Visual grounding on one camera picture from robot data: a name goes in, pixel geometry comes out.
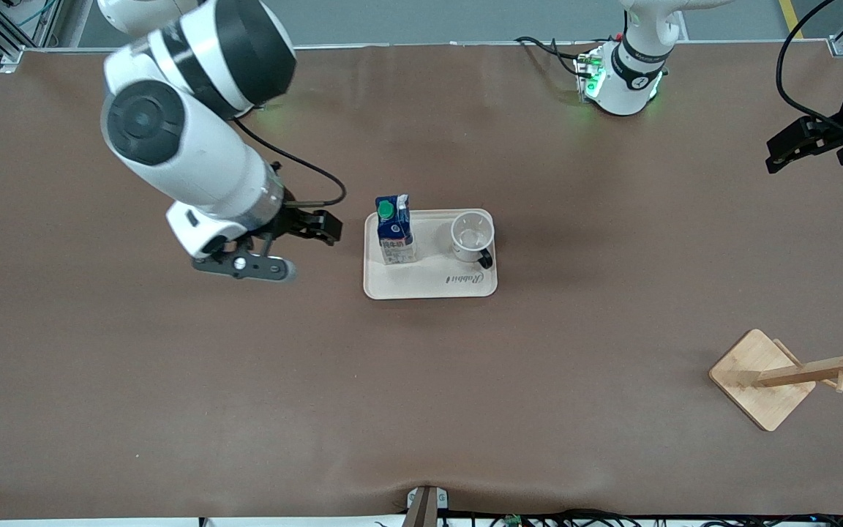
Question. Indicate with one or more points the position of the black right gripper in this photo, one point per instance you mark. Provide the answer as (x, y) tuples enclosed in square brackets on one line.
[(291, 219)]

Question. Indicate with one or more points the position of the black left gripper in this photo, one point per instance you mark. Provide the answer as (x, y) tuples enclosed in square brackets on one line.
[(836, 136)]

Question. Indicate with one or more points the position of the blue milk carton green cap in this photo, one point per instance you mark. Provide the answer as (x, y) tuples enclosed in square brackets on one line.
[(396, 245)]

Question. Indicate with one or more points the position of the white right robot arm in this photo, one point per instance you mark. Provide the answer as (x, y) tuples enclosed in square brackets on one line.
[(195, 154)]

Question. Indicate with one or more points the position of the white rabbit print tray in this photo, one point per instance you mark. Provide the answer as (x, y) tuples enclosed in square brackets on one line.
[(436, 282)]

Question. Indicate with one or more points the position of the brown table cover sheet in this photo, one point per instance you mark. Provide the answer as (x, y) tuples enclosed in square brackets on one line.
[(246, 366)]

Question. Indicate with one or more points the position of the wooden mug rack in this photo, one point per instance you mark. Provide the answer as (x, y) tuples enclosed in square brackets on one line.
[(758, 380)]

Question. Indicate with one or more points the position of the grey camera post clamp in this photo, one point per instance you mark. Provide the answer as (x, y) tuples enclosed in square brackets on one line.
[(425, 509)]

